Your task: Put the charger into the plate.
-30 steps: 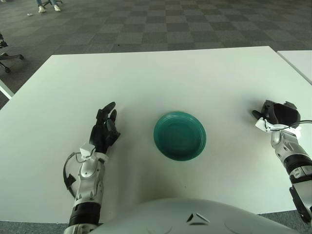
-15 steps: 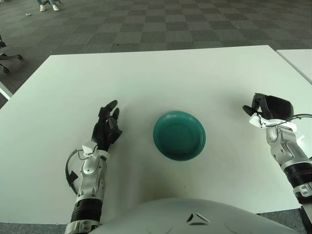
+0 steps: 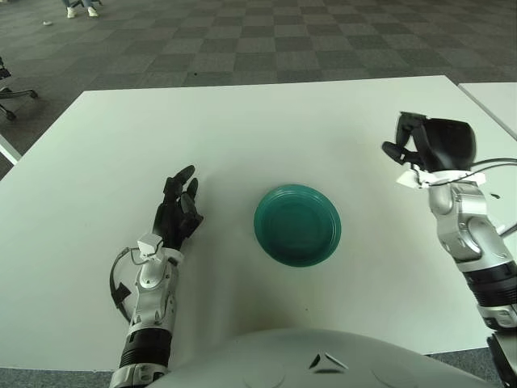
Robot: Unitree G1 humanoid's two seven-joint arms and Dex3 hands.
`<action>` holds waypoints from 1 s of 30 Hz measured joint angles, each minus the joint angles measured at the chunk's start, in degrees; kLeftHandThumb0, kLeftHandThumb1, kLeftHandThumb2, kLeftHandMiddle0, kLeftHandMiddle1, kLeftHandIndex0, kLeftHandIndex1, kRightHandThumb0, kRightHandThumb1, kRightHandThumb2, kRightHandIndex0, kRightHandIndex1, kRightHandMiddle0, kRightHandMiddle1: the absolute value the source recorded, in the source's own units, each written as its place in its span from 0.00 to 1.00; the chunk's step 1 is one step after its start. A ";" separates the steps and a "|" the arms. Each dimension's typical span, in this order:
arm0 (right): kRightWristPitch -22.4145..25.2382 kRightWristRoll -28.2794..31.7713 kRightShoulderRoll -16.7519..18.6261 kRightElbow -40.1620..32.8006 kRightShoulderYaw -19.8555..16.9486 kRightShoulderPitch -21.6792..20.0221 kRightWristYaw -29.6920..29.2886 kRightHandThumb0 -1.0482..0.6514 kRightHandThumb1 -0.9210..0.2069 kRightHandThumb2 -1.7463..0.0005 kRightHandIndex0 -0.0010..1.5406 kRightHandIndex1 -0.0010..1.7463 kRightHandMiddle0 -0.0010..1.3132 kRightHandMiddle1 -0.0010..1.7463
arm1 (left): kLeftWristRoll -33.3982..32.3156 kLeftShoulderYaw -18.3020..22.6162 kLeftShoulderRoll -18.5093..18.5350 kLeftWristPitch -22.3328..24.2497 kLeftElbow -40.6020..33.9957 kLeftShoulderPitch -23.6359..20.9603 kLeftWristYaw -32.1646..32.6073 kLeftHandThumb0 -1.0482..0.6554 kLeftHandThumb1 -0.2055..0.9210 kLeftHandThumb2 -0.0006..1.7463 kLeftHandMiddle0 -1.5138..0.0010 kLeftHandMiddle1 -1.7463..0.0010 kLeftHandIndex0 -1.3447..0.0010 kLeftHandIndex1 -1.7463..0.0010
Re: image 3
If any white neighbouring table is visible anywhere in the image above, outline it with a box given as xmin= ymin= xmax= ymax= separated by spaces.
xmin=458 ymin=82 xmax=517 ymax=141
xmin=0 ymin=133 xmax=22 ymax=167

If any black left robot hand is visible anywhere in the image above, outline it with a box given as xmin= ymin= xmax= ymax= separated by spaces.
xmin=153 ymin=164 xmax=204 ymax=250

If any grey right arm cable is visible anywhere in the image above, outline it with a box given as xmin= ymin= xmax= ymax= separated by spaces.
xmin=468 ymin=157 xmax=517 ymax=238

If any black office chair base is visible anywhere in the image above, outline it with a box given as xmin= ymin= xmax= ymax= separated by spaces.
xmin=0 ymin=56 xmax=40 ymax=121

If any white robot torso shell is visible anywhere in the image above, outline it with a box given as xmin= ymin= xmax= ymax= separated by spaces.
xmin=155 ymin=327 xmax=494 ymax=388

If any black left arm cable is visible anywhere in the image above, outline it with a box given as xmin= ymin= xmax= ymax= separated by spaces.
xmin=108 ymin=247 xmax=141 ymax=324

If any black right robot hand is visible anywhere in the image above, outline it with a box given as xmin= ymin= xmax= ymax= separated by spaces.
xmin=381 ymin=112 xmax=478 ymax=173

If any green round plate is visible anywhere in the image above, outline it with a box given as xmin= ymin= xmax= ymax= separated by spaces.
xmin=253 ymin=183 xmax=343 ymax=268

